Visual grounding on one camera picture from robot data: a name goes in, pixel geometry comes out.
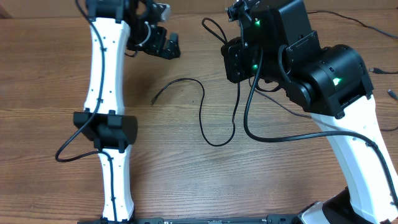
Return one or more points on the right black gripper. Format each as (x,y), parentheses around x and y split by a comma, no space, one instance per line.
(239,63)

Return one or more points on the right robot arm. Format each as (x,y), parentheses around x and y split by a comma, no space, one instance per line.
(277,44)

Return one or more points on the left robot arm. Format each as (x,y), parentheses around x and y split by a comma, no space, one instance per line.
(117,26)

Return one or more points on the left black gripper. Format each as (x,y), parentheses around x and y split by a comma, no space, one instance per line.
(157,48)

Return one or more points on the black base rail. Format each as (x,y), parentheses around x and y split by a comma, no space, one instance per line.
(214,221)

